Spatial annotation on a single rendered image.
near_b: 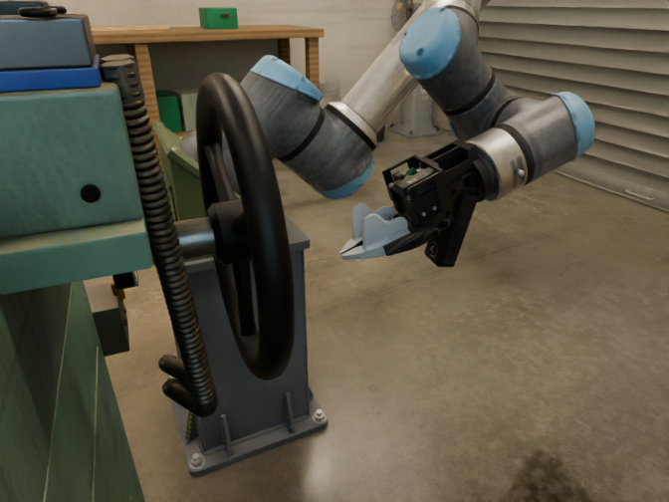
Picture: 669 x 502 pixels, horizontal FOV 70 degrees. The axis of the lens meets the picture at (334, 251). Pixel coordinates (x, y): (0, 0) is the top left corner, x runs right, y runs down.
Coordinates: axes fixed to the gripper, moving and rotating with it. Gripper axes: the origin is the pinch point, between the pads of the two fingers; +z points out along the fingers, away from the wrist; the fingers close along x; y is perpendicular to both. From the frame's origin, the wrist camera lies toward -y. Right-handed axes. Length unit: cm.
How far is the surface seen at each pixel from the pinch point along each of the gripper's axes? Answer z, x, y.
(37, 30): 15.7, 15.1, 35.9
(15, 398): 28.1, 22.3, 18.5
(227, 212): 11.2, 9.2, 17.4
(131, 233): 17.3, 18.3, 23.3
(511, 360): -44, -39, -93
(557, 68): -209, -197, -89
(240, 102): 6.4, 13.6, 26.9
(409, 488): 5, -11, -74
